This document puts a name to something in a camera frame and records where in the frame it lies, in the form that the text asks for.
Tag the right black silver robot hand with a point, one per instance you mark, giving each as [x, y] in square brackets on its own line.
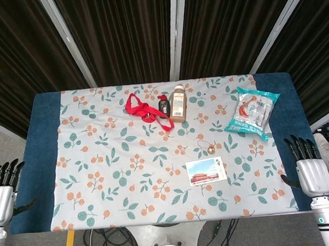
[314, 176]

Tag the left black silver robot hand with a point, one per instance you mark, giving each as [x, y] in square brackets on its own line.
[1, 204]

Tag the white pink shoe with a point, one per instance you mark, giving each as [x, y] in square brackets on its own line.
[326, 150]

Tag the blue table cover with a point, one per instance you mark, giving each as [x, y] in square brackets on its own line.
[39, 155]

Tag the teal snack bag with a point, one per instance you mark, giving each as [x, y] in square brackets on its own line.
[252, 113]

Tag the palace photo postcard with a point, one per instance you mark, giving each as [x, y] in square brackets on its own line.
[206, 172]

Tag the floral leaf print tablecloth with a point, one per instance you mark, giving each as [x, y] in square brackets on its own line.
[128, 171]

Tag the dark pleated curtain panel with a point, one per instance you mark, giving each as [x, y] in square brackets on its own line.
[318, 45]
[225, 24]
[117, 32]
[14, 60]

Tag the brown drink bottle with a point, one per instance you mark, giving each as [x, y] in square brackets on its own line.
[178, 107]

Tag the small black bottle red cap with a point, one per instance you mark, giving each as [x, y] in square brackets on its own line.
[164, 108]

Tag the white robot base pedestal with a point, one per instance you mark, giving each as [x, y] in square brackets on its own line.
[165, 239]

